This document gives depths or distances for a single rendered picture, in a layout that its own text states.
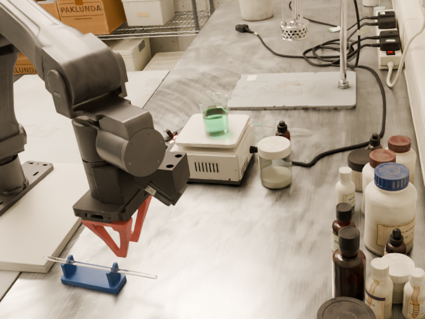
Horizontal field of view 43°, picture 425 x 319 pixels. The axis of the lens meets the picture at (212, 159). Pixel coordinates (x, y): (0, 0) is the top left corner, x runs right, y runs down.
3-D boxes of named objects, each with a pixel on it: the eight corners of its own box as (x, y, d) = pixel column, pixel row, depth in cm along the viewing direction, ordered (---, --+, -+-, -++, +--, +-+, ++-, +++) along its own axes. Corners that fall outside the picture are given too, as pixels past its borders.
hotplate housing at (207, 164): (142, 181, 107) (134, 145, 103) (166, 147, 118) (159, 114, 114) (252, 188, 100) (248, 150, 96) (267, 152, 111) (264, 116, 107)
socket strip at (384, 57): (379, 70, 139) (379, 54, 137) (375, 21, 172) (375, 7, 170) (401, 69, 138) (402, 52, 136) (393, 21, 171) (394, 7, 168)
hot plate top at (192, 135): (173, 146, 101) (172, 142, 101) (193, 116, 111) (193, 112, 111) (235, 149, 98) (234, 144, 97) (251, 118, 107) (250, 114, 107)
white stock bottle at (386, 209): (353, 239, 85) (354, 168, 78) (389, 222, 87) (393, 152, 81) (386, 264, 79) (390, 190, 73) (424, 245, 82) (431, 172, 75)
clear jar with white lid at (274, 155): (298, 176, 102) (296, 138, 98) (284, 193, 98) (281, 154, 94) (269, 169, 105) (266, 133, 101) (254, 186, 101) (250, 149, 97)
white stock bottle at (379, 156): (361, 222, 88) (362, 164, 83) (361, 200, 93) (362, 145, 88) (400, 223, 87) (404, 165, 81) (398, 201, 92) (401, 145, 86)
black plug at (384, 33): (371, 43, 145) (371, 36, 144) (370, 38, 148) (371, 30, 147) (399, 42, 143) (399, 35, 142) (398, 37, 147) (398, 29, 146)
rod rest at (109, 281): (61, 283, 84) (54, 266, 83) (73, 268, 87) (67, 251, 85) (116, 294, 81) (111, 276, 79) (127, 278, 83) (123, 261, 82)
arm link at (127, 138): (181, 158, 65) (165, 61, 59) (121, 189, 60) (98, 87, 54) (125, 134, 72) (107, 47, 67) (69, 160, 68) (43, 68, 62)
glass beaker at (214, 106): (197, 136, 102) (191, 97, 98) (219, 125, 105) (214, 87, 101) (219, 145, 98) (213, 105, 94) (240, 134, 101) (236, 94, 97)
